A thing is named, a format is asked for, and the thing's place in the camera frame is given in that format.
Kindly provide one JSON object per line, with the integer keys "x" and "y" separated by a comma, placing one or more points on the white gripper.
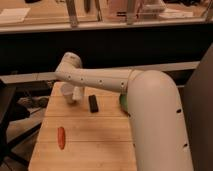
{"x": 78, "y": 93}

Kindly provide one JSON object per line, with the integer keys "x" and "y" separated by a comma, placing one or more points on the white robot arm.
{"x": 154, "y": 106}

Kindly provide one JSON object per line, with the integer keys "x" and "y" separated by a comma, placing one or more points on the white ceramic cup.
{"x": 67, "y": 92}

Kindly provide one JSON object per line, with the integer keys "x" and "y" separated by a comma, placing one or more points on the black rectangular block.
{"x": 93, "y": 104}

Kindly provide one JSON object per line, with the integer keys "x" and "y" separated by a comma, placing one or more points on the green round object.
{"x": 123, "y": 102}

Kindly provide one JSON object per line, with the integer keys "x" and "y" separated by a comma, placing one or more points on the black stand left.
{"x": 6, "y": 102}

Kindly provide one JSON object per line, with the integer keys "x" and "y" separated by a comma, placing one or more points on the dark chair right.
{"x": 198, "y": 108}

